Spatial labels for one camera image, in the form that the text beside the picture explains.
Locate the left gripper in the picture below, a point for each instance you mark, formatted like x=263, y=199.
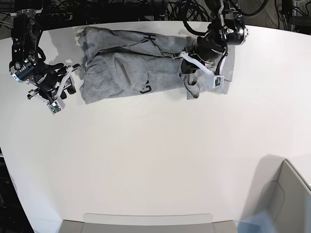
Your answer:
x=204, y=51

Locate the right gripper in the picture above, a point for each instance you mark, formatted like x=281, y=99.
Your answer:
x=55, y=82

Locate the grey T-shirt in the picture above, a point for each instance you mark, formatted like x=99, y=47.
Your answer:
x=122, y=63

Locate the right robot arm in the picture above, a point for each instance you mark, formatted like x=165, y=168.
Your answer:
x=28, y=65

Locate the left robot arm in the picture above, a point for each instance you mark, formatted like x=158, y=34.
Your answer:
x=226, y=28

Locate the grey chair back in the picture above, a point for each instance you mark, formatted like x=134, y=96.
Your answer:
x=99, y=223

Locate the grey bin right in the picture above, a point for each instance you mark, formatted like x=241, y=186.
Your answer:
x=288, y=208

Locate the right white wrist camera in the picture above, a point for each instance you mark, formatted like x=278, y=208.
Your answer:
x=57, y=106

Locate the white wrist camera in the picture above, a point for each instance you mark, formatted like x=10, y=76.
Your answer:
x=57, y=106
x=218, y=81

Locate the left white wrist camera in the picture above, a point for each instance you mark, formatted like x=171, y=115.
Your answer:
x=218, y=81

